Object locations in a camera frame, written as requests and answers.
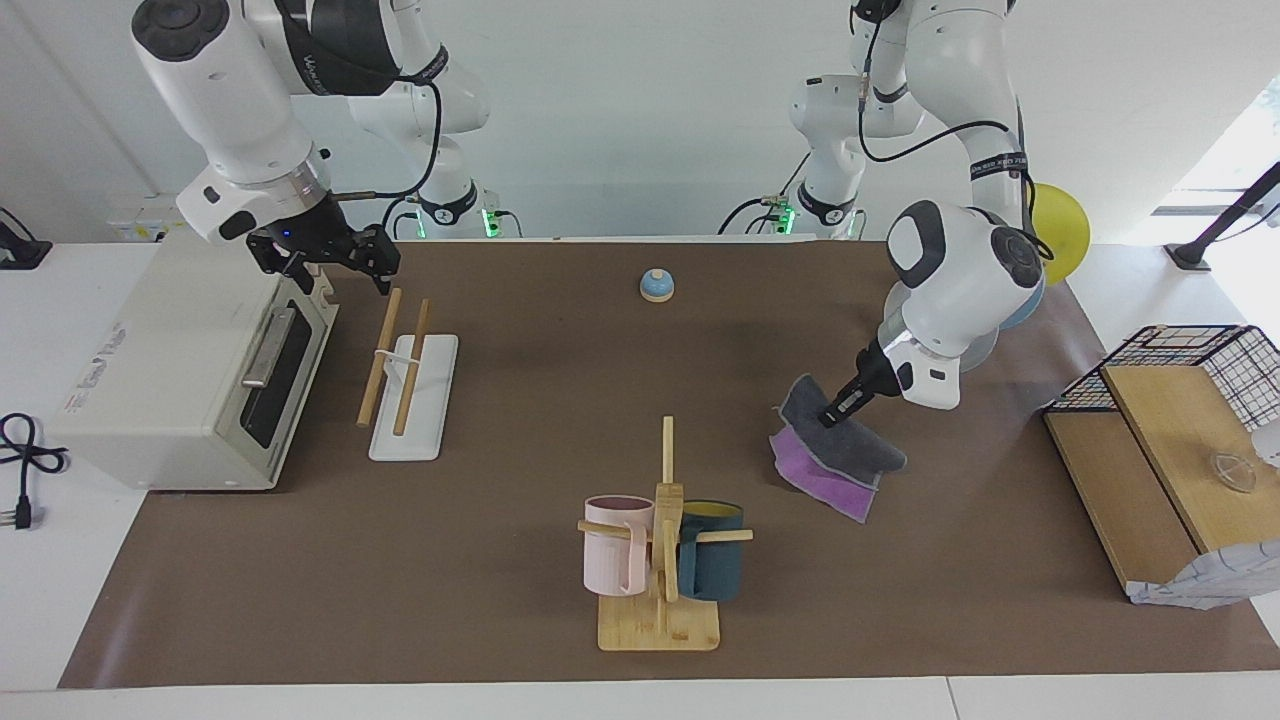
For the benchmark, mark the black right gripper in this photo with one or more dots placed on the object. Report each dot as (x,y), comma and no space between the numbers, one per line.
(305,240)

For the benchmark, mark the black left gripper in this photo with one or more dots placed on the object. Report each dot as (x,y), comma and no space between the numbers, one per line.
(878,372)

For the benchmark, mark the purple and grey towel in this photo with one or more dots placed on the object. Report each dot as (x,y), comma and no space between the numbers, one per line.
(850,455)

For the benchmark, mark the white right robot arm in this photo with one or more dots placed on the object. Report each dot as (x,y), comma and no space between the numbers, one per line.
(230,100)

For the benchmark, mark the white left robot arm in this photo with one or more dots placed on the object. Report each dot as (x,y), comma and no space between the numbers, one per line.
(960,300)

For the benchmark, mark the white towel rack wooden bars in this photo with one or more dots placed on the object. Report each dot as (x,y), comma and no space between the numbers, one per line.
(420,400)

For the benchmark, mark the grey plate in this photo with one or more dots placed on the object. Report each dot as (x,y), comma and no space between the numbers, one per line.
(980,352)

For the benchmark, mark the light blue plate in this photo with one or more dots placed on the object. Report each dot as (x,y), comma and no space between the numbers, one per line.
(1025,305)

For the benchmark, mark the brown table mat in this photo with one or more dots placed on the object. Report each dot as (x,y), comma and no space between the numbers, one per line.
(500,400)

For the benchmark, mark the white power strip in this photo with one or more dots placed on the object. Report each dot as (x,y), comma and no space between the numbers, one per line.
(140,220)

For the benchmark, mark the dark teal mug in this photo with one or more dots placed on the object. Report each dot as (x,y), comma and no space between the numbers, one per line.
(715,570)

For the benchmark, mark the cream toaster oven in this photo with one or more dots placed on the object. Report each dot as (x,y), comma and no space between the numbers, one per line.
(160,370)

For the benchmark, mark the blue round bell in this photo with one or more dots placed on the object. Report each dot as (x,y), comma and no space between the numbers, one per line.
(657,287)

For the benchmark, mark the pink mug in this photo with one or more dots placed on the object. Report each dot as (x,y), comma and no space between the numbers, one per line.
(612,560)

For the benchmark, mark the yellow plate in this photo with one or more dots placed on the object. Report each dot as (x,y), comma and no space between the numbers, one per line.
(1065,230)

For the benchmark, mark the wooden mug tree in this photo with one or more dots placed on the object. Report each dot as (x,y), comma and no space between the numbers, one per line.
(660,620)

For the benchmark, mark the clear glass lid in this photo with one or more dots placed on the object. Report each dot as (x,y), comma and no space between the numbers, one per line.
(1234,471)

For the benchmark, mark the white patterned liner cloth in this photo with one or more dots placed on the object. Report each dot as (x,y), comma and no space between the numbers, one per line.
(1210,580)

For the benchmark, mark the white crumpled cloth piece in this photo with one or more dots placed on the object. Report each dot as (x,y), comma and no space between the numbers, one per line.
(1268,443)

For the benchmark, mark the black clamp mount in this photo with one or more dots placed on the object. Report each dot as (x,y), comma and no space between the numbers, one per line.
(20,252)

